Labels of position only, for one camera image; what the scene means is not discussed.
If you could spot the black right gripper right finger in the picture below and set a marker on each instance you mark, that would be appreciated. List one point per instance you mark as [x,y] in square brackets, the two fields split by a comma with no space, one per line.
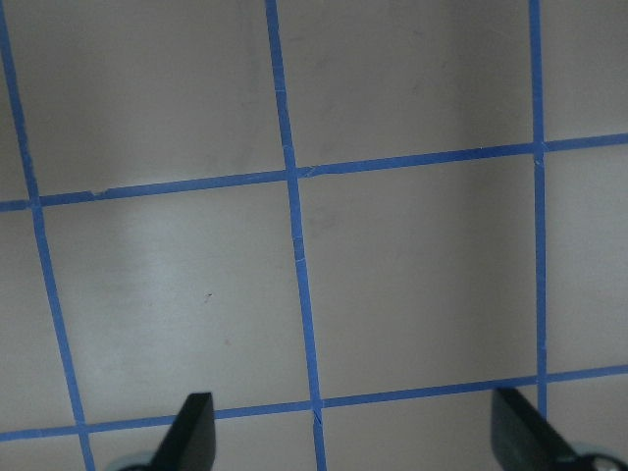
[522,439]

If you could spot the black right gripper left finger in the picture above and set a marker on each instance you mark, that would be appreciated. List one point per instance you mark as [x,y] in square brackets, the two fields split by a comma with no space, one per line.
[190,443]

